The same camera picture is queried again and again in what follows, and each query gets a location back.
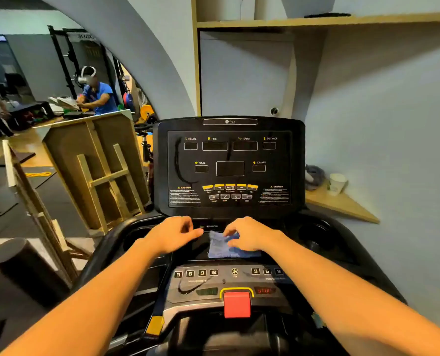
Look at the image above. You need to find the person's left hand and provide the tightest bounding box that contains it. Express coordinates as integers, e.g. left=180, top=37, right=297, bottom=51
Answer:
left=140, top=215, right=205, bottom=256

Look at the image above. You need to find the person's right hand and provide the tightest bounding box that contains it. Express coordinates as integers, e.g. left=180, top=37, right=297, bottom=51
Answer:
left=222, top=216, right=287, bottom=253

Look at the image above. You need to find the blue cleaning cloth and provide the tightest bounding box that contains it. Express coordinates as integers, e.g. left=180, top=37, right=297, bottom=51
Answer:
left=208, top=230, right=262, bottom=260

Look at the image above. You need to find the grey treadmill control panel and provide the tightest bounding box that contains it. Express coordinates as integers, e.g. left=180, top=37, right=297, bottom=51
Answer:
left=163, top=264, right=298, bottom=315

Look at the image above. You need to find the person's left forearm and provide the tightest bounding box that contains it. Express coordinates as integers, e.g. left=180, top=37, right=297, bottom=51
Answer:
left=0, top=239, right=168, bottom=356

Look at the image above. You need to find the person's right forearm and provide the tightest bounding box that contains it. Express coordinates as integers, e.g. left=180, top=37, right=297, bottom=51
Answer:
left=262, top=233, right=440, bottom=356

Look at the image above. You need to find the red safety key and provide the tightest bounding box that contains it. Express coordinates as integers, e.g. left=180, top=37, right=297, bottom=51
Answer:
left=223, top=291, right=251, bottom=318

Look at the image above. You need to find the grey crumpled cloth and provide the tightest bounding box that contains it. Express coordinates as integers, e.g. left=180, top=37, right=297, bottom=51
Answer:
left=304, top=165, right=326, bottom=191

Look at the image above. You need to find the wooden corner shelf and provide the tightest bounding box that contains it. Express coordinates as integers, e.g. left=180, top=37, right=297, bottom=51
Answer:
left=305, top=181, right=380, bottom=224

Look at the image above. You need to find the white paper cup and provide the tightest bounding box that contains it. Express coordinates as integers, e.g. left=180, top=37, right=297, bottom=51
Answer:
left=327, top=173, right=348, bottom=197

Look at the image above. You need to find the black exercise bike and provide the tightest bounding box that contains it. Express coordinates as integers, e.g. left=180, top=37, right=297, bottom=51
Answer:
left=133, top=122, right=156, bottom=164

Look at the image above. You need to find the large wooden easel board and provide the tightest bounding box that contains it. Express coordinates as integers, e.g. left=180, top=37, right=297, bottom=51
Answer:
left=34, top=109, right=152, bottom=236

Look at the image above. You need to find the black foam roller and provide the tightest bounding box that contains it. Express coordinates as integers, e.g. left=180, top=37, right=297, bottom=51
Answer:
left=0, top=237, right=71, bottom=308

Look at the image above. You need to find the white cabinet door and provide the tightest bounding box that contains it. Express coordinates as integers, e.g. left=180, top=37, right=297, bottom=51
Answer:
left=199, top=31, right=296, bottom=118

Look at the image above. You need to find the black floor mat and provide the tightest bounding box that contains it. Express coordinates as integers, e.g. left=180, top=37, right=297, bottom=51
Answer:
left=0, top=151, right=37, bottom=168

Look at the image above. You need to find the black storage rack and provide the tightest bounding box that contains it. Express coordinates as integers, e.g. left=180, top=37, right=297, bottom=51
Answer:
left=8, top=101, right=56, bottom=131

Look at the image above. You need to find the black squat rack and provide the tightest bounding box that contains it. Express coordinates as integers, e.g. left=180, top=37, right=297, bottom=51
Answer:
left=47, top=25, right=123, bottom=104

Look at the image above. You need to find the wooden easel frame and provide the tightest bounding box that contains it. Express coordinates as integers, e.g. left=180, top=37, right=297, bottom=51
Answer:
left=1, top=139, right=94, bottom=290

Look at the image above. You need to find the wooden wall shelf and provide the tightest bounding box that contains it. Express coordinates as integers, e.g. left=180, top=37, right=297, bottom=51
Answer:
left=190, top=0, right=440, bottom=117

